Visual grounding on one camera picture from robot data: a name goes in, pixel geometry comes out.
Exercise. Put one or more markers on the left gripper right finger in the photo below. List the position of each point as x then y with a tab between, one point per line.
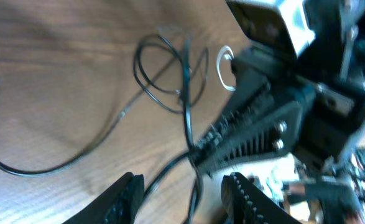
245	203

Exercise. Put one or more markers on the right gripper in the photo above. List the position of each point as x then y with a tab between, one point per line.
321	125

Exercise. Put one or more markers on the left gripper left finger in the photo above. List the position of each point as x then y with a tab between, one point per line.
118	204

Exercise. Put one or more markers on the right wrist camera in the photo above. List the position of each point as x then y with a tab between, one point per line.
280	24

